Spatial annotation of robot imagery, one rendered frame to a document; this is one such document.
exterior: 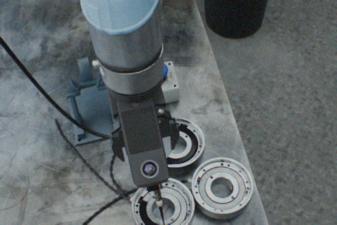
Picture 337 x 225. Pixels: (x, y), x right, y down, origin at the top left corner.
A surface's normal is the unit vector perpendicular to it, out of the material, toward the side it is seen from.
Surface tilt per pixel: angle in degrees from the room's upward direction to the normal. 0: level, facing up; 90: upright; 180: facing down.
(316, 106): 0
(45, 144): 0
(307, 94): 0
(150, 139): 31
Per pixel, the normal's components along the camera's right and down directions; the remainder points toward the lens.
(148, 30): 0.70, 0.59
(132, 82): 0.14, 0.83
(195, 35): -0.04, -0.55
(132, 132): 0.08, -0.05
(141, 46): 0.46, 0.73
